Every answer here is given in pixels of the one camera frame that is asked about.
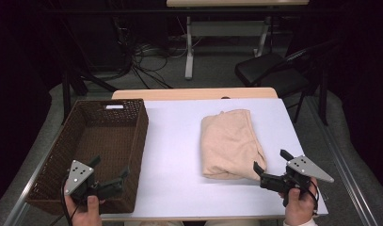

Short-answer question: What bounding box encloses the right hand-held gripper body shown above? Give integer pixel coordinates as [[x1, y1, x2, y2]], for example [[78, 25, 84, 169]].
[[259, 154, 335, 208]]

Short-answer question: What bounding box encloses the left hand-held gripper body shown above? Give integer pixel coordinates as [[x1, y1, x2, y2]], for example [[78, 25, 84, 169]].
[[64, 159, 126, 202]]

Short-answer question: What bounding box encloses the brown woven basket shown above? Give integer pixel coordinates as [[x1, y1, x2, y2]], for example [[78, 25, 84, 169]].
[[24, 98, 150, 216]]

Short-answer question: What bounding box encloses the beige cloth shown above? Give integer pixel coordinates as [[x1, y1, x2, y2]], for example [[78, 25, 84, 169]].
[[199, 108, 269, 182]]

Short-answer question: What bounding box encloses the person's left hand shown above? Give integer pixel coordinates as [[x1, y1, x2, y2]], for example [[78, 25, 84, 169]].
[[64, 186, 105, 226]]

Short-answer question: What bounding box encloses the person's right hand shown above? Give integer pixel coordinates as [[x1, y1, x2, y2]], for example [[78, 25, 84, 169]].
[[278, 177, 320, 226]]

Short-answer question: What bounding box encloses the white board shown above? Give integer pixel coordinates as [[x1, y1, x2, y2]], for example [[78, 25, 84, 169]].
[[100, 98, 329, 219]]

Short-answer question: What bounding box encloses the black metal stand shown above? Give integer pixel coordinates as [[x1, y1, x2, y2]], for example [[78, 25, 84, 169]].
[[60, 60, 119, 124]]

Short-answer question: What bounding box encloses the black folding chair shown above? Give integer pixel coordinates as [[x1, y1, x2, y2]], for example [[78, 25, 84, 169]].
[[234, 39, 342, 124]]

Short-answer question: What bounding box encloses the light wooden table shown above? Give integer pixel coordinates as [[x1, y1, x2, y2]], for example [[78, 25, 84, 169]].
[[100, 87, 321, 222]]

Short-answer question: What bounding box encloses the white-legged desk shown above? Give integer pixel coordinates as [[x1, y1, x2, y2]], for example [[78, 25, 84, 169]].
[[166, 0, 311, 81]]

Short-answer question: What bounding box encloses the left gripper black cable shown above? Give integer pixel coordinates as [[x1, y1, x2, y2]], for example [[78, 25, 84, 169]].
[[59, 176, 81, 226]]

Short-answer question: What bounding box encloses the metal rail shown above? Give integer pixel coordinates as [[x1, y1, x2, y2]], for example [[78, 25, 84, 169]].
[[304, 93, 380, 226], [3, 125, 65, 226]]

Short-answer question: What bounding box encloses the tangle of black cables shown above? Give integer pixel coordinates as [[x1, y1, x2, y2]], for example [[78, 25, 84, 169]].
[[115, 15, 201, 90]]

